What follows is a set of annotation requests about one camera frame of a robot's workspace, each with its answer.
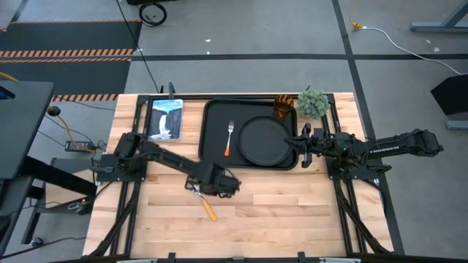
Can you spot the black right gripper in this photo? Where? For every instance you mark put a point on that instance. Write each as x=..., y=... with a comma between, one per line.
x=320, y=144

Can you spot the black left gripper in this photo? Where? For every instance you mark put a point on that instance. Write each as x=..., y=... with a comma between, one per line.
x=223, y=180

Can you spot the black round plate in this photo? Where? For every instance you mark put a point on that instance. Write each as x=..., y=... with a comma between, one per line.
x=263, y=140

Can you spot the amber faceted cup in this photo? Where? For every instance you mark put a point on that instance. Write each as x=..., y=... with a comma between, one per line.
x=283, y=106

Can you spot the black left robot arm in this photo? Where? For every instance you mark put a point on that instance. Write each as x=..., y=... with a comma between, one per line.
x=164, y=157

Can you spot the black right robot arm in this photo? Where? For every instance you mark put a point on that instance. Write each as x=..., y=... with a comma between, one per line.
x=395, y=144

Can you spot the black rectangular tray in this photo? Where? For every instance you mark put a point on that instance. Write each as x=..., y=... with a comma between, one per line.
x=215, y=120

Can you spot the green artificial plant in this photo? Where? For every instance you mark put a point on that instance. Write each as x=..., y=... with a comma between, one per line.
x=313, y=104

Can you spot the waterfall picture book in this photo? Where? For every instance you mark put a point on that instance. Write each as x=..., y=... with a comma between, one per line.
x=165, y=120

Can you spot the black power adapter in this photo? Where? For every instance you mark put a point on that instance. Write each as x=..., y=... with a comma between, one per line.
x=77, y=146

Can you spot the black desk stand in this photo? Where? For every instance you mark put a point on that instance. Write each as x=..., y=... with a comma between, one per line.
x=55, y=175

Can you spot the black angled panel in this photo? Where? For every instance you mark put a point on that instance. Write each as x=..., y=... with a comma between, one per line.
x=451, y=95

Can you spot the black hazard striped floor mat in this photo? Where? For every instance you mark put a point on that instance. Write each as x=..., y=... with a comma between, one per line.
x=66, y=73

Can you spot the grey table leg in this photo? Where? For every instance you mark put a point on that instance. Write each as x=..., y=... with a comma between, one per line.
x=438, y=25

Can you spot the black desk top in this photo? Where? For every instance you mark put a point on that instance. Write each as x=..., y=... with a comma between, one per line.
x=22, y=124

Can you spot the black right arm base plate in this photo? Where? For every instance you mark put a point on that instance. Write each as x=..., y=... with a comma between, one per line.
x=365, y=174

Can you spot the black aluminium rig frame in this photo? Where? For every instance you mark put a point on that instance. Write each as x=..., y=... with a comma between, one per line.
x=126, y=219

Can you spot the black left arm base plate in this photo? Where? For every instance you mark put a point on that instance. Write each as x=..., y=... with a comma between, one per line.
x=109, y=171

